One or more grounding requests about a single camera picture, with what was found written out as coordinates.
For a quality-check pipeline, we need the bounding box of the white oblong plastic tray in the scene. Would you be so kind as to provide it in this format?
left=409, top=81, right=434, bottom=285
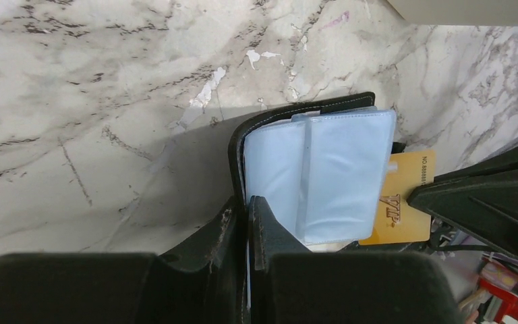
left=388, top=0, right=518, bottom=26

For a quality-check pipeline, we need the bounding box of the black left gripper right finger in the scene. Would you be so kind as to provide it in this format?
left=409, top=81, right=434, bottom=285
left=248, top=196, right=465, bottom=323

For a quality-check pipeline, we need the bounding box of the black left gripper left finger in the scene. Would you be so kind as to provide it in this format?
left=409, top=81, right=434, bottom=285
left=0, top=199, right=242, bottom=323

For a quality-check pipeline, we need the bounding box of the gold VIP card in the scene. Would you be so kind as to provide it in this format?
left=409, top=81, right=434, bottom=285
left=359, top=150, right=436, bottom=246

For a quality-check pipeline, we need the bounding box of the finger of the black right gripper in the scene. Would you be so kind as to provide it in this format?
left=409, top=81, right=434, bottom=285
left=407, top=145, right=518, bottom=260

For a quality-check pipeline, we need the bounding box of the black leather card holder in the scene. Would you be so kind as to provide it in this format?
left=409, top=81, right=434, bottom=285
left=227, top=91, right=407, bottom=251

